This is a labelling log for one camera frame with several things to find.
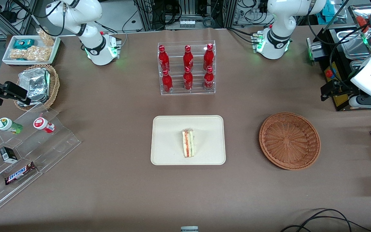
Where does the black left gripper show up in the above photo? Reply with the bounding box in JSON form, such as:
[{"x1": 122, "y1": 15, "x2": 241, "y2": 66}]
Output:
[{"x1": 321, "y1": 80, "x2": 363, "y2": 101}]

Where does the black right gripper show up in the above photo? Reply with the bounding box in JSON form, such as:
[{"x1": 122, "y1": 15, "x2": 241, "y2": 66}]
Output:
[{"x1": 0, "y1": 81, "x2": 31, "y2": 106}]

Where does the triangle sandwich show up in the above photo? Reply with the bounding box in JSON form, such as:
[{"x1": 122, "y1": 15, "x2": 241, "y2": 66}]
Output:
[{"x1": 182, "y1": 129, "x2": 195, "y2": 158}]

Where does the white snack tray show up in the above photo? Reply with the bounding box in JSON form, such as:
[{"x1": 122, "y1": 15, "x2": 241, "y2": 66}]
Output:
[{"x1": 2, "y1": 35, "x2": 61, "y2": 66}]

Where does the small wicker basket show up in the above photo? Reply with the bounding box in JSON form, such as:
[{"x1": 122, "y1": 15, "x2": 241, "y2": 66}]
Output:
[{"x1": 13, "y1": 64, "x2": 60, "y2": 111}]

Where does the large round wicker basket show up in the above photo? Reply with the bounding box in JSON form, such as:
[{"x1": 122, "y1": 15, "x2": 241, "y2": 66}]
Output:
[{"x1": 259, "y1": 112, "x2": 321, "y2": 170}]

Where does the cream plastic serving tray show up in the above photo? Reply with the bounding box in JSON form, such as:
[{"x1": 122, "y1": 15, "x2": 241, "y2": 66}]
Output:
[{"x1": 150, "y1": 115, "x2": 226, "y2": 166}]

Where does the green lidded cup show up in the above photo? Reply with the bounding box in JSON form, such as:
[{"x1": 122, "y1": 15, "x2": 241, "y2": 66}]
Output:
[{"x1": 0, "y1": 118, "x2": 23, "y2": 135}]

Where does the aluminium foil container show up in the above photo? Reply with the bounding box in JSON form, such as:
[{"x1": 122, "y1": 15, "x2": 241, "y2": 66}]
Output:
[{"x1": 17, "y1": 68, "x2": 51, "y2": 106}]

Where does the red lidded cup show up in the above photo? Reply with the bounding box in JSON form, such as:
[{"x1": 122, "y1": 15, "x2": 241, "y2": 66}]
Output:
[{"x1": 33, "y1": 118, "x2": 55, "y2": 133}]

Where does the clear nut snack bag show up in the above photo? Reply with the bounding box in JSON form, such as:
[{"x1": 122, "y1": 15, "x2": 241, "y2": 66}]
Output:
[
  {"x1": 9, "y1": 48, "x2": 28, "y2": 60},
  {"x1": 37, "y1": 28, "x2": 55, "y2": 46},
  {"x1": 26, "y1": 46, "x2": 51, "y2": 62}
]

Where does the black food warmer cabinet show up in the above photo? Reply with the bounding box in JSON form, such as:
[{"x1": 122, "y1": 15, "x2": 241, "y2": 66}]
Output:
[{"x1": 321, "y1": 5, "x2": 371, "y2": 111}]

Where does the small black carton box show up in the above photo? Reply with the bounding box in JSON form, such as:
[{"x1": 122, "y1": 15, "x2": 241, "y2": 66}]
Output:
[{"x1": 0, "y1": 147, "x2": 18, "y2": 164}]

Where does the teal snack packet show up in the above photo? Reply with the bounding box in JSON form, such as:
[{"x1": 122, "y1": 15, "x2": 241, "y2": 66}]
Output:
[{"x1": 13, "y1": 39, "x2": 35, "y2": 49}]

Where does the clear acrylic stepped stand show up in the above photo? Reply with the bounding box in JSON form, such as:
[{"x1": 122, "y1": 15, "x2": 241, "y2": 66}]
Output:
[{"x1": 0, "y1": 103, "x2": 82, "y2": 218}]

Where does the Snickers chocolate bar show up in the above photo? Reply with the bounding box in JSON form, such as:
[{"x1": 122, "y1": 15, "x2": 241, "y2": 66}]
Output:
[{"x1": 5, "y1": 162, "x2": 37, "y2": 186}]

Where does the teal cardboard box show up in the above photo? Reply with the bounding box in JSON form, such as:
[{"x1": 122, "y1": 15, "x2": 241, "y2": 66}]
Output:
[{"x1": 322, "y1": 3, "x2": 343, "y2": 23}]

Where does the red cola bottle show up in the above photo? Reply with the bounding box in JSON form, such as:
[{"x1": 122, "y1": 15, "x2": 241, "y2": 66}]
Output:
[
  {"x1": 203, "y1": 43, "x2": 214, "y2": 70},
  {"x1": 183, "y1": 45, "x2": 194, "y2": 70},
  {"x1": 204, "y1": 66, "x2": 214, "y2": 89},
  {"x1": 162, "y1": 70, "x2": 173, "y2": 93},
  {"x1": 183, "y1": 66, "x2": 193, "y2": 91},
  {"x1": 158, "y1": 45, "x2": 170, "y2": 72}
]

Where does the clear acrylic bottle rack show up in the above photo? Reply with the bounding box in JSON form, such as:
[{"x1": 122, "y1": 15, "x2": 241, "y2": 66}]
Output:
[{"x1": 157, "y1": 40, "x2": 216, "y2": 96}]

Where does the steel cylinder with green ring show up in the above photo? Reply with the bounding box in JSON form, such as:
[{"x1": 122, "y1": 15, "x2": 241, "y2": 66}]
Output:
[{"x1": 306, "y1": 38, "x2": 324, "y2": 62}]

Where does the black base cable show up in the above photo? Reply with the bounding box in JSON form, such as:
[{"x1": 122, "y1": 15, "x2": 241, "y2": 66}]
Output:
[{"x1": 227, "y1": 27, "x2": 257, "y2": 44}]

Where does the black floor cable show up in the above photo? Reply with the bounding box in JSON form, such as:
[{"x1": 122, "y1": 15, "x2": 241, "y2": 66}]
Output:
[
  {"x1": 281, "y1": 215, "x2": 371, "y2": 232},
  {"x1": 297, "y1": 208, "x2": 353, "y2": 232}
]

